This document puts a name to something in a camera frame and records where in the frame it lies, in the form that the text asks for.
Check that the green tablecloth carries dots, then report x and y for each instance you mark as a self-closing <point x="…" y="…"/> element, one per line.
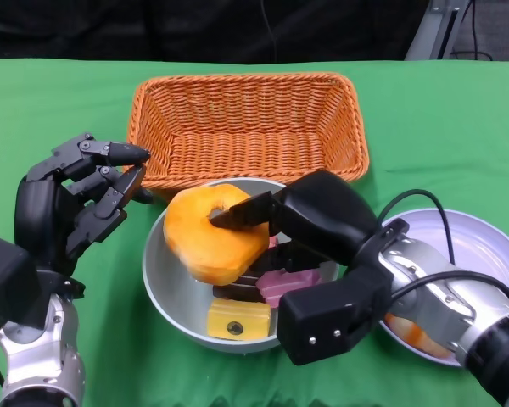
<point x="51" y="118"/>

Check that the yellow layered toy cake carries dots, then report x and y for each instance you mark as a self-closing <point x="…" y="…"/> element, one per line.
<point x="237" y="316"/>

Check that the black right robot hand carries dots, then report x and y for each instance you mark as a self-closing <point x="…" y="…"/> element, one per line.
<point x="326" y="216"/>

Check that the black backdrop curtain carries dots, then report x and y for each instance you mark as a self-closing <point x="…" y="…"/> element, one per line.
<point x="110" y="29"/>

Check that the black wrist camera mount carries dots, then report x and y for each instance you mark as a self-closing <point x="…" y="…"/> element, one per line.
<point x="331" y="322"/>
<point x="6" y="280"/>

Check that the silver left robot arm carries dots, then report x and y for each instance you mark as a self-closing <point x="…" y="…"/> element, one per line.
<point x="38" y="364"/>

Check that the pink layered toy cake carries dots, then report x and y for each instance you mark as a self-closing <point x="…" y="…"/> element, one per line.
<point x="288" y="286"/>

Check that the grey bowl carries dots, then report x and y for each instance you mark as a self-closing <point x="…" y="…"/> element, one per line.
<point x="165" y="288"/>

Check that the brown layered toy cake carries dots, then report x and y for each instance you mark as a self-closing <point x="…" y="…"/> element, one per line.
<point x="237" y="290"/>

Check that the white orange striped bread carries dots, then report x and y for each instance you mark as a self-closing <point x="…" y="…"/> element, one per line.
<point x="411" y="335"/>

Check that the grey metal frame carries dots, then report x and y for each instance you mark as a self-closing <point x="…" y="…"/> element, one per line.
<point x="430" y="29"/>

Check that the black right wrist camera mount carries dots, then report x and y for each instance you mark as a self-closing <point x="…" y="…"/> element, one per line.
<point x="331" y="322"/>

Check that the lilac plate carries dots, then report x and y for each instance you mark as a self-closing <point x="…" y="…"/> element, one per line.
<point x="488" y="250"/>

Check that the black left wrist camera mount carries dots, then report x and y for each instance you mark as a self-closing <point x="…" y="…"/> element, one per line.
<point x="6" y="280"/>

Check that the orange wicker basket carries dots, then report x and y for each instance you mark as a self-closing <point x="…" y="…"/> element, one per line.
<point x="246" y="135"/>

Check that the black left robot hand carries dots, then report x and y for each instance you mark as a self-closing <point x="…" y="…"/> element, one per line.
<point x="38" y="216"/>

